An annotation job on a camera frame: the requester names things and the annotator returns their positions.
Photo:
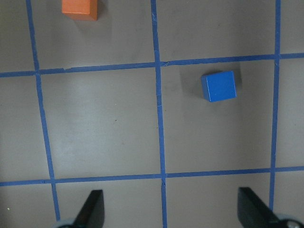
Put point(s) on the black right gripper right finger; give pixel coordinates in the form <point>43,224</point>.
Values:
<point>252,212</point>

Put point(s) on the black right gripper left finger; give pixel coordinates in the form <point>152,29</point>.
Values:
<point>92,213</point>

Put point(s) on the blue wooden block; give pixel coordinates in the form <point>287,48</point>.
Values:
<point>218,86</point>

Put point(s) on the orange wooden block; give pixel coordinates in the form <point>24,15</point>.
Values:
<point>80,9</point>

